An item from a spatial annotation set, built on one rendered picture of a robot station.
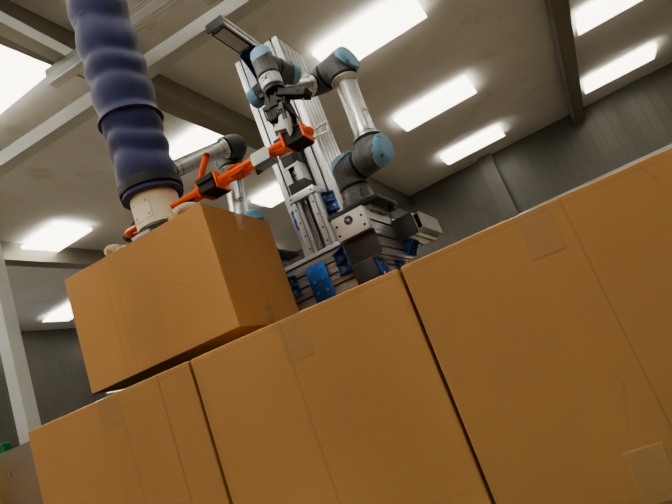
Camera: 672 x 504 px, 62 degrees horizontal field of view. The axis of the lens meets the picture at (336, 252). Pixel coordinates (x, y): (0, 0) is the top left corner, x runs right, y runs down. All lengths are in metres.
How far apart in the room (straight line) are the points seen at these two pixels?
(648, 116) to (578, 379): 11.78
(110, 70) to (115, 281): 0.80
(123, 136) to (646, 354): 1.79
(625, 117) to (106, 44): 11.06
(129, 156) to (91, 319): 0.57
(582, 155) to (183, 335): 11.11
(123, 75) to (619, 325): 1.89
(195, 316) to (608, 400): 1.22
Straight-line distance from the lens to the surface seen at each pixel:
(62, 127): 5.07
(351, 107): 2.26
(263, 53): 1.99
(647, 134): 12.42
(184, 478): 1.04
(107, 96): 2.24
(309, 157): 2.52
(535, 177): 12.33
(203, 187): 1.95
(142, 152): 2.11
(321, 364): 0.89
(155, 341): 1.82
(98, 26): 2.41
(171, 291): 1.78
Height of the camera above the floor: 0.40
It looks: 14 degrees up
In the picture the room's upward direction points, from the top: 21 degrees counter-clockwise
